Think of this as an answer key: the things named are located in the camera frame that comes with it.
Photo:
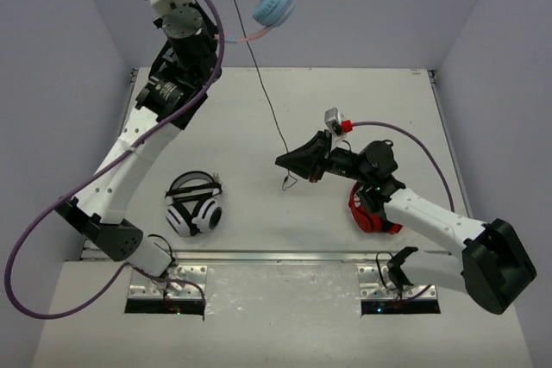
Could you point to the black white headphones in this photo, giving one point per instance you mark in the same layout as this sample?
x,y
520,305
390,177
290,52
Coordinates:
x,y
193,203

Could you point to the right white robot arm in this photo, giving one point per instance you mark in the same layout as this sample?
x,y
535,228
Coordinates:
x,y
484,260

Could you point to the red black headphones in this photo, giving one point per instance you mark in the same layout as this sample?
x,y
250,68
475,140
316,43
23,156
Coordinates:
x,y
368,222

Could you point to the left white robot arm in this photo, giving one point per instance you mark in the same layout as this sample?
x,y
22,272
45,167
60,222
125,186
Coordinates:
x,y
175,89

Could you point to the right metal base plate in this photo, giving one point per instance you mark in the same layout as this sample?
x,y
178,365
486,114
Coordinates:
x,y
375,285

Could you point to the metal base plate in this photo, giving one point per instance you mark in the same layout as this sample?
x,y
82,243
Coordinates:
x,y
375,285
183,282

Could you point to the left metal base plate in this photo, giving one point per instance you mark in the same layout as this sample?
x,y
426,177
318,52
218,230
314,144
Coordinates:
x,y
183,282

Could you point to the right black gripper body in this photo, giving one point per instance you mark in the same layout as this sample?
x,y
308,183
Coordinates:
x,y
341,163

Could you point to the aluminium front table rail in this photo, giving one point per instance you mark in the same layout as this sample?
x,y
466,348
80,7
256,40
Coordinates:
x,y
273,257

